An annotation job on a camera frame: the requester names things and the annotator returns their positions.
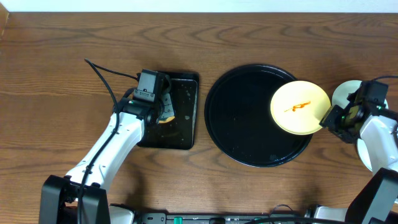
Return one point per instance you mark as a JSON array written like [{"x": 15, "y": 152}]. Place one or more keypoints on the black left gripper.
[{"x": 166, "y": 110}]

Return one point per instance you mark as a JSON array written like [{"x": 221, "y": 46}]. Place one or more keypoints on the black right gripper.
[{"x": 329, "y": 119}]

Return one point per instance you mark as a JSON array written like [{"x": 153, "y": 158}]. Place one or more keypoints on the orange sponge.
[{"x": 166, "y": 120}]

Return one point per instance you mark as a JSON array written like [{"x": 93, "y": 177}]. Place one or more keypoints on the light green plate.
[
  {"x": 363, "y": 154},
  {"x": 343, "y": 91}
]

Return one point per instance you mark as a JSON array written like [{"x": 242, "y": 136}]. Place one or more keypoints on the yellow plate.
[{"x": 298, "y": 107}]

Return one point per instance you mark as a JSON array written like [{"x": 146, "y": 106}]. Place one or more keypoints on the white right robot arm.
[{"x": 377, "y": 127}]

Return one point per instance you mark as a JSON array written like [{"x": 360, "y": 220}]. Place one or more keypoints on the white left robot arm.
[{"x": 81, "y": 195}]

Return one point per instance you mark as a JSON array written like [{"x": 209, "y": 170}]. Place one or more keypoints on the square black tray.
[{"x": 179, "y": 133}]

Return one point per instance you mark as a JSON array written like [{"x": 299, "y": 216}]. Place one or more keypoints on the round black tray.
[{"x": 239, "y": 121}]

